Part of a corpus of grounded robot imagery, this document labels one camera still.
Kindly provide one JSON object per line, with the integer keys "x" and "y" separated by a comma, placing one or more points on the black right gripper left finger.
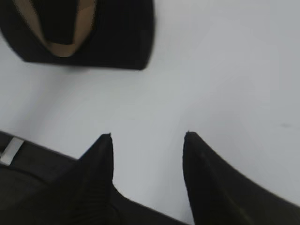
{"x": 84, "y": 194}

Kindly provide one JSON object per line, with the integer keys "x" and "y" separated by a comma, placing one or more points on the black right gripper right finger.
{"x": 221, "y": 195}

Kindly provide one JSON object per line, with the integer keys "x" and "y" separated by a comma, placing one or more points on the black canvas tote bag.
{"x": 94, "y": 33}

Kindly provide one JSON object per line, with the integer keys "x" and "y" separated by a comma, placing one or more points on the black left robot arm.
{"x": 42, "y": 187}

